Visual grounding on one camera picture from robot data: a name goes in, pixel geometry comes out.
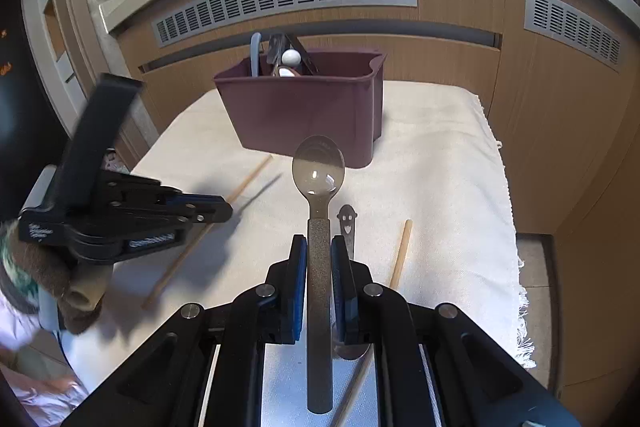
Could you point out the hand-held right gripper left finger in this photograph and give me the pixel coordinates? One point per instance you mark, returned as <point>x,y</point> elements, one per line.
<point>299,287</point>

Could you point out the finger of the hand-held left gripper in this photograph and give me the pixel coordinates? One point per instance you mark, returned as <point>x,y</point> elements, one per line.
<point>200,209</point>

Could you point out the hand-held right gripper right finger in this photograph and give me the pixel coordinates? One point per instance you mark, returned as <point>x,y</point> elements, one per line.
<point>339,287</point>

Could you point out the wooden chopstick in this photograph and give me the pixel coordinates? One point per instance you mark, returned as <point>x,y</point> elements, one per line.
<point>175,271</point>
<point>400,257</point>

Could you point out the smiley face metal spoon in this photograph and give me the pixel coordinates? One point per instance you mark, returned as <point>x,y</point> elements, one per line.
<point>345,219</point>

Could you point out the purple plastic utensil container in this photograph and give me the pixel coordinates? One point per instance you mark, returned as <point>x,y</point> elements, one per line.
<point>300,117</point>

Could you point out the person's left forearm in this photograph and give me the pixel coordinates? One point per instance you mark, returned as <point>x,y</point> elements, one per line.
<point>25,357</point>

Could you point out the person's left hand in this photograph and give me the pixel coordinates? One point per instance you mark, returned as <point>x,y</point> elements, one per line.
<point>50,272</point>

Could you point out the white towel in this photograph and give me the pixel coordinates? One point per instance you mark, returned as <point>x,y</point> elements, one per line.
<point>440,187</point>

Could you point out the dark panel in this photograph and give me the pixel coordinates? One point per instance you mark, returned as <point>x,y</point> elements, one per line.
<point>25,82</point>

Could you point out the short grey vent grille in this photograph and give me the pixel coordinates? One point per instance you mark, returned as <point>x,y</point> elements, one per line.
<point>570,27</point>

